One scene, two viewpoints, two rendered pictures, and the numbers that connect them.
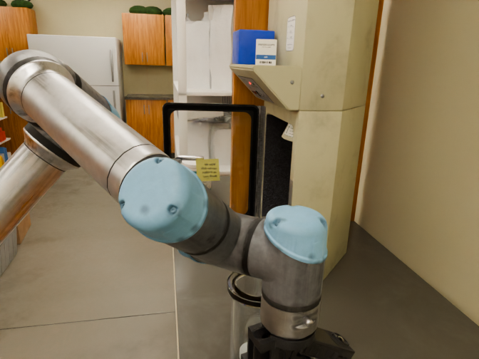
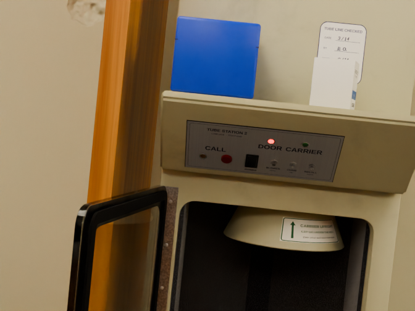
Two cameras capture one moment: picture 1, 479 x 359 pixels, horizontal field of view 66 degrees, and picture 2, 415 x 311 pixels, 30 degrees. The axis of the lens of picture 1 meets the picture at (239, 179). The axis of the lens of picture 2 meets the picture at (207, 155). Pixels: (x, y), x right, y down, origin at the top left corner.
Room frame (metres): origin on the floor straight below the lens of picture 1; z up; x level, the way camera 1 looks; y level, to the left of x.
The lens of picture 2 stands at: (0.89, 0.92, 1.49)
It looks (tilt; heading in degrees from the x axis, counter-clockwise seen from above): 3 degrees down; 283
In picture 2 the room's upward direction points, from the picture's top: 6 degrees clockwise
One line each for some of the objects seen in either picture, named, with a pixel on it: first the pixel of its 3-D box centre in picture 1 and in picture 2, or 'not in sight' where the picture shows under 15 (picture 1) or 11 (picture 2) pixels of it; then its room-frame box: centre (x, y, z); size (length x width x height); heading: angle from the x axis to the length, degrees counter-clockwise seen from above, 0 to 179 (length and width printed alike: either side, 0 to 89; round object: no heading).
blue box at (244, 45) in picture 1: (252, 48); (216, 60); (1.11, -0.03, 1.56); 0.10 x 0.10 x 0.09; 12
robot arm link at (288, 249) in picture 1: (291, 254); not in sight; (0.40, -0.07, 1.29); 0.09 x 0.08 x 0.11; 65
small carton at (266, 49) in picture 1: (266, 52); (334, 84); (0.97, -0.06, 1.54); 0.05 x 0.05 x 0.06; 87
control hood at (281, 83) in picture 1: (259, 84); (288, 144); (1.01, -0.05, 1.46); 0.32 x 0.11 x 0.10; 12
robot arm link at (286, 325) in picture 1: (291, 310); not in sight; (0.40, -0.07, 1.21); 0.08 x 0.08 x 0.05
